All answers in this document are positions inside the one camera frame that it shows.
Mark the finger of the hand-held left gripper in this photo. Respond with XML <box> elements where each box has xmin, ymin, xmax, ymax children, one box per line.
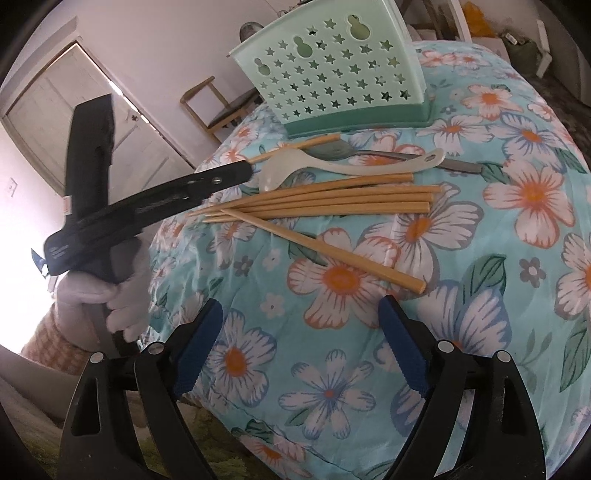
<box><xmin>134</xmin><ymin>161</ymin><xmax>254</xmax><ymax>230</ymax></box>

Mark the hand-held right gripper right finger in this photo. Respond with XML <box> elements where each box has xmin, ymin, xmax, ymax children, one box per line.
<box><xmin>378</xmin><ymin>294</ymin><xmax>543</xmax><ymax>480</ymax></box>

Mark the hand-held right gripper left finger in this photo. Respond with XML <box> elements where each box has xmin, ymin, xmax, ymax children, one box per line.
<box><xmin>58</xmin><ymin>298</ymin><xmax>225</xmax><ymax>480</ymax></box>

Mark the white plastic spoon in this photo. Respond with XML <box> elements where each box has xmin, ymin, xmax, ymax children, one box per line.
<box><xmin>259</xmin><ymin>148</ymin><xmax>445</xmax><ymax>192</ymax></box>

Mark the metal fork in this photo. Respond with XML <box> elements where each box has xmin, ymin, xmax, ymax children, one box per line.
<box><xmin>305</xmin><ymin>140</ymin><xmax>484</xmax><ymax>175</ymax></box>

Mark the green star-cutout utensil basket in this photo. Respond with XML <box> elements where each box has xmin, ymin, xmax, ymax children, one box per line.
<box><xmin>229</xmin><ymin>0</ymin><xmax>435</xmax><ymax>138</ymax></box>

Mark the person's left hand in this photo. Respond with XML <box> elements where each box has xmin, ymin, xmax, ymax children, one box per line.
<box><xmin>54</xmin><ymin>267</ymin><xmax>154</xmax><ymax>343</ymax></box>

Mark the wooden chair with dark seat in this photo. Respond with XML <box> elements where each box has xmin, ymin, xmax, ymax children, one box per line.
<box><xmin>180</xmin><ymin>76</ymin><xmax>260</xmax><ymax>145</ymax></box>

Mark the white door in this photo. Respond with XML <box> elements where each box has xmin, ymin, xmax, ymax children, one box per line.
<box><xmin>2</xmin><ymin>41</ymin><xmax>195</xmax><ymax>197</ymax></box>

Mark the floral turquoise blanket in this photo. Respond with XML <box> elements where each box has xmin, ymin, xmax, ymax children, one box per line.
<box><xmin>139</xmin><ymin>41</ymin><xmax>591</xmax><ymax>480</ymax></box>

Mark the yellow plastic bag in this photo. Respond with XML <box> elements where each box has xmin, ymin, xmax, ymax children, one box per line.
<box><xmin>462</xmin><ymin>1</ymin><xmax>493</xmax><ymax>38</ymax></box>

